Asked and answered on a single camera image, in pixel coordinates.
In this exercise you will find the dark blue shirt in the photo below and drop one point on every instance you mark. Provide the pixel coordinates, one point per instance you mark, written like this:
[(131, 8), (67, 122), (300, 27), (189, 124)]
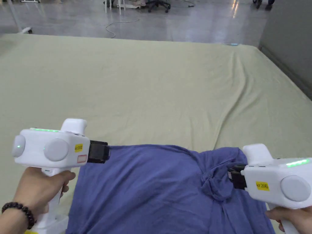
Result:
[(151, 190)]

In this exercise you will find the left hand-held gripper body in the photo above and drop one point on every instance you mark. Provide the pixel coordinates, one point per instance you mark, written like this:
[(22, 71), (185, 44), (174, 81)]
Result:
[(36, 148)]

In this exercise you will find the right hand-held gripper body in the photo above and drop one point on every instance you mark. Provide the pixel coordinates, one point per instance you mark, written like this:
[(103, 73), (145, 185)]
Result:
[(268, 175)]

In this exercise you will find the person's left forearm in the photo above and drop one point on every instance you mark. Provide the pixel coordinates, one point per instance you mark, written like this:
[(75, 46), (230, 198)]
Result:
[(14, 219)]

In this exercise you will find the bed with pale green sheet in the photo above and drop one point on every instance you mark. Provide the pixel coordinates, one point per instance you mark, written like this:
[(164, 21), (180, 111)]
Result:
[(146, 92)]

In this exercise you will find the person's left hand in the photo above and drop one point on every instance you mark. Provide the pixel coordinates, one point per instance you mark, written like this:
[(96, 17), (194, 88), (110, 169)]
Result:
[(34, 187)]

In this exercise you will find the person's right hand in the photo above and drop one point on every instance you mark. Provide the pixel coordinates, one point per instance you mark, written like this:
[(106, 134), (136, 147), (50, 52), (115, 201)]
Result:
[(297, 217)]

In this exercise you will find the small pale blue object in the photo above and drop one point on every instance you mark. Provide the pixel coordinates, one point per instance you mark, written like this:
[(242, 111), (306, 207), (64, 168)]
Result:
[(232, 44)]

